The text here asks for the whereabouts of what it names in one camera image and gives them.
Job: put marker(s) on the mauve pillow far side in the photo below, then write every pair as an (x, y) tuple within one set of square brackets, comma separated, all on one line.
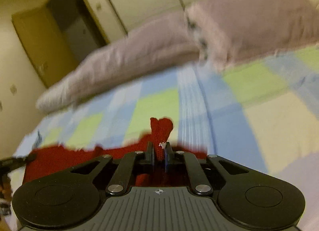
[(160, 43)]

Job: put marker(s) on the red patterned knit sweater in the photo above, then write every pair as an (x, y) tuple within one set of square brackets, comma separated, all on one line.
[(57, 157)]

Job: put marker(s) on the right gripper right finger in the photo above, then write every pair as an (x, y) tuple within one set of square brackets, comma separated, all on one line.
[(185, 164)]

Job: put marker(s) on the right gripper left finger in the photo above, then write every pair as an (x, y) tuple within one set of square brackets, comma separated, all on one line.
[(129, 167)]

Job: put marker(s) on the mauve pillow near headboard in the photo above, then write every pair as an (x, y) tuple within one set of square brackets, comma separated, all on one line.
[(240, 31)]

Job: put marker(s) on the checkered bed sheet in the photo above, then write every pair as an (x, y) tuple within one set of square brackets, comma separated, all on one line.
[(263, 115)]

